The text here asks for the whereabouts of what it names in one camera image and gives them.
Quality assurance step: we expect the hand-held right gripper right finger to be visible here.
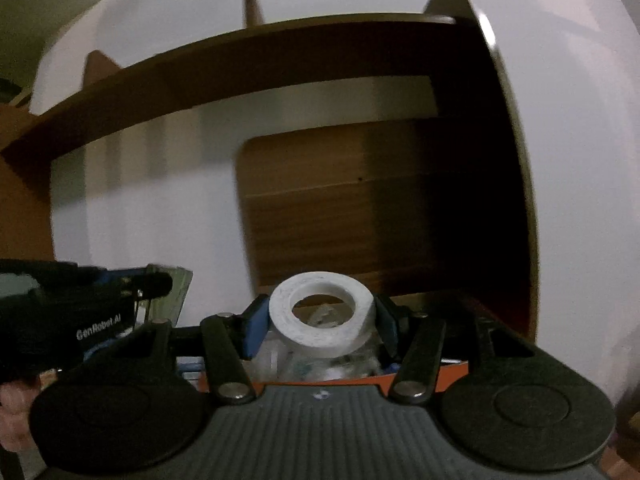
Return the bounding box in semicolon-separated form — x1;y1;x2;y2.
376;296;541;405

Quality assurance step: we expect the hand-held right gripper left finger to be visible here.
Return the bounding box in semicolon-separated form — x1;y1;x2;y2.
100;296;271;405

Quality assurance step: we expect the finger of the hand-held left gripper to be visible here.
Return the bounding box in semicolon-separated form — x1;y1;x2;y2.
107;264;173;305

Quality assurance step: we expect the white tape roll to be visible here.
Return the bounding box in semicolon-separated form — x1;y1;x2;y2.
269;271;377;360

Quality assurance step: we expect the orange storage box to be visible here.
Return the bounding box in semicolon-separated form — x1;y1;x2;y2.
197;355;472;397

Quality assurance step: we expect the person's left hand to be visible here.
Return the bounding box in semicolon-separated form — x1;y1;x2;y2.
0;382;38;453

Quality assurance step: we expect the clear plastic packet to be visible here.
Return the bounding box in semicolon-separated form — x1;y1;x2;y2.
250;330;401;386

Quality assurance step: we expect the wooden shelf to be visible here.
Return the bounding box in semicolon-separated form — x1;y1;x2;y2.
0;0;543;356

